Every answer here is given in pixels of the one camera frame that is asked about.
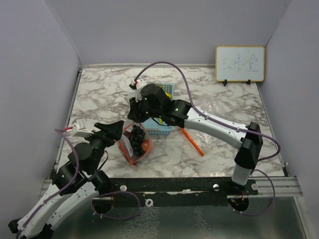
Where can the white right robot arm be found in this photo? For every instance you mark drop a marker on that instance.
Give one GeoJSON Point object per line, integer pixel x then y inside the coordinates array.
{"type": "Point", "coordinates": [249, 151]}

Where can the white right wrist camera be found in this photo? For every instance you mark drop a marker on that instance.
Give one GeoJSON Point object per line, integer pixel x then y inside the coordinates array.
{"type": "Point", "coordinates": [137, 86]}

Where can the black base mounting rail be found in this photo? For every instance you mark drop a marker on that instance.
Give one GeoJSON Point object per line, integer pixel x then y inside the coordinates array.
{"type": "Point", "coordinates": [174, 192]}

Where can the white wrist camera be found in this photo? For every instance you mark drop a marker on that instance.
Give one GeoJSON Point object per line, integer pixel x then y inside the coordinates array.
{"type": "Point", "coordinates": [79, 128]}
{"type": "Point", "coordinates": [137, 86]}

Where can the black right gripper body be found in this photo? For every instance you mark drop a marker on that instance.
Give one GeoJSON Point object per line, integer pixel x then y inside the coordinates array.
{"type": "Point", "coordinates": [147, 113]}

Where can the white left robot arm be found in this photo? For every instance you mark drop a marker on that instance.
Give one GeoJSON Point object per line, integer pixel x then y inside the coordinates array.
{"type": "Point", "coordinates": [84, 158]}

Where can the small framed whiteboard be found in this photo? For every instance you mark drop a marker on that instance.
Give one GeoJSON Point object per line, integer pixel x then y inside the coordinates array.
{"type": "Point", "coordinates": [240, 63]}

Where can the black grape bunch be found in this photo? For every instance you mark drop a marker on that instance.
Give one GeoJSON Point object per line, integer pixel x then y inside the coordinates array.
{"type": "Point", "coordinates": [137, 139]}

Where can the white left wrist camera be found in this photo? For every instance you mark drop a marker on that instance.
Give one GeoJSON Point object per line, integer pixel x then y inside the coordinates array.
{"type": "Point", "coordinates": [79, 128]}

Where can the clear orange zipper bag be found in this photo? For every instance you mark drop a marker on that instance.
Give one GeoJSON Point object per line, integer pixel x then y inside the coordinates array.
{"type": "Point", "coordinates": [124, 144]}

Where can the dark purple grape bunch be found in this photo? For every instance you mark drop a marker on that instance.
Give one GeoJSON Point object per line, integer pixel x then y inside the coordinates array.
{"type": "Point", "coordinates": [128, 134]}

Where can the yellow banana bunch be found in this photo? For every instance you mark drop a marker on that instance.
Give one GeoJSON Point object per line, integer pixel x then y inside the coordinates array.
{"type": "Point", "coordinates": [164, 108]}

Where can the light blue plastic basket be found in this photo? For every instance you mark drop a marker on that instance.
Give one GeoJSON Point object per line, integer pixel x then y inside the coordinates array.
{"type": "Point", "coordinates": [158, 127]}

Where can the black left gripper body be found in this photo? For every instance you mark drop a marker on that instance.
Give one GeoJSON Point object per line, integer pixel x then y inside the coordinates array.
{"type": "Point", "coordinates": [99, 142]}

